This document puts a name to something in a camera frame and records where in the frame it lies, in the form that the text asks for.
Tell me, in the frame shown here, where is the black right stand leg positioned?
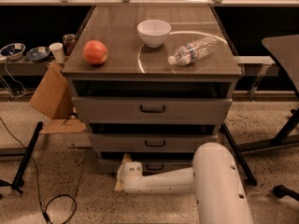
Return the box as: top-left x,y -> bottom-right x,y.
221,123 -> 257,186

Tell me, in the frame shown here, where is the grey drawer cabinet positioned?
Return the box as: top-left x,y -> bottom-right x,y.
63,3 -> 242,161

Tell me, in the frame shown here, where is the white rimmed bowl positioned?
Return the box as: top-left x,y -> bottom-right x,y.
0,43 -> 25,61

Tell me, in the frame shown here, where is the black floor cable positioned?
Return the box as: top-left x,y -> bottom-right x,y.
0,117 -> 78,224

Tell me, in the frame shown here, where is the white paper cup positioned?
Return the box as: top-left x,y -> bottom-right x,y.
49,42 -> 65,63

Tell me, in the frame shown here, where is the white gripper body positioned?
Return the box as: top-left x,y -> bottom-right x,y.
119,161 -> 143,184

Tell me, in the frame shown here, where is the red apple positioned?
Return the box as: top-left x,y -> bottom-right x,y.
83,40 -> 107,65

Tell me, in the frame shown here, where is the clear plastic water bottle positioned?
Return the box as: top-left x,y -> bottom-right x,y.
168,35 -> 219,66

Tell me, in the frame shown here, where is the white cable on shelf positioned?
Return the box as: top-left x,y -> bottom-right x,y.
0,57 -> 28,100

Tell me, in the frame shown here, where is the black stand leg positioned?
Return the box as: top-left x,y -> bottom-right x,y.
0,121 -> 43,194
221,123 -> 257,186

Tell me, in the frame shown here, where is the grey top drawer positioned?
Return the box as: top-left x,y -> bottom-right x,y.
72,96 -> 232,125

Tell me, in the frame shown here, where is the black caster foot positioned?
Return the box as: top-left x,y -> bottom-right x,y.
273,185 -> 299,202

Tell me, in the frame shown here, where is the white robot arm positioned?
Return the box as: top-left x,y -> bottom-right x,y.
116,142 -> 254,224

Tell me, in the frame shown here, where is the blue bowl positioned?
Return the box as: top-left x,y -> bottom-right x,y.
26,47 -> 50,63

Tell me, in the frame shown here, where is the dark glass jar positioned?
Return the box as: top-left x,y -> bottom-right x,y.
63,34 -> 76,55

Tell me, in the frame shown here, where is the brown cardboard box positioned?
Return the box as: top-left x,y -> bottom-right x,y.
29,62 -> 86,133

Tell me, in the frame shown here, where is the black left stand leg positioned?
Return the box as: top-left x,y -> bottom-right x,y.
0,121 -> 43,194

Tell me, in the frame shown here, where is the grey middle drawer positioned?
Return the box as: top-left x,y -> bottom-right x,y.
89,133 -> 218,153

